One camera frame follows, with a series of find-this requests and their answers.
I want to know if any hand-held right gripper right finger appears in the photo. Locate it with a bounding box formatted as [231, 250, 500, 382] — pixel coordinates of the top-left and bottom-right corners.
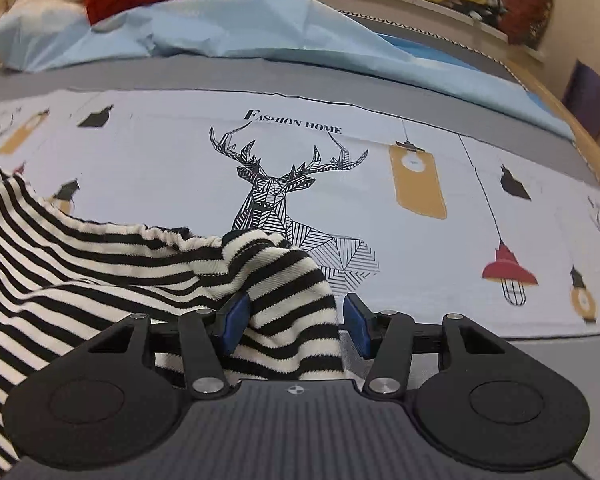
[343, 293, 512, 402]

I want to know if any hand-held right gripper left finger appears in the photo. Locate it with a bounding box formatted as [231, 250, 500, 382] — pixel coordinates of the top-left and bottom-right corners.
[86, 292, 252, 402]

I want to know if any black and white striped hoodie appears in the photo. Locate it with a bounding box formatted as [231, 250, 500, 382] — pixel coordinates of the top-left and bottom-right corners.
[0, 166, 348, 480]

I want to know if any deer printed bed sheet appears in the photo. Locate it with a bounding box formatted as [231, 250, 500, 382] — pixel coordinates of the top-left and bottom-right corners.
[0, 52, 600, 361]

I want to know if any light blue quilt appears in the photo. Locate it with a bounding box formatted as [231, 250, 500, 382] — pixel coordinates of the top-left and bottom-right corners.
[0, 0, 576, 141]

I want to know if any purple cushion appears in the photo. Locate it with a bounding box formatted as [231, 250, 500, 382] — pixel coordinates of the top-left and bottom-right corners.
[560, 60, 600, 141]

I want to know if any dark red cushion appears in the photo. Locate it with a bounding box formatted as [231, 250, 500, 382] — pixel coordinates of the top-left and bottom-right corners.
[497, 0, 556, 51]

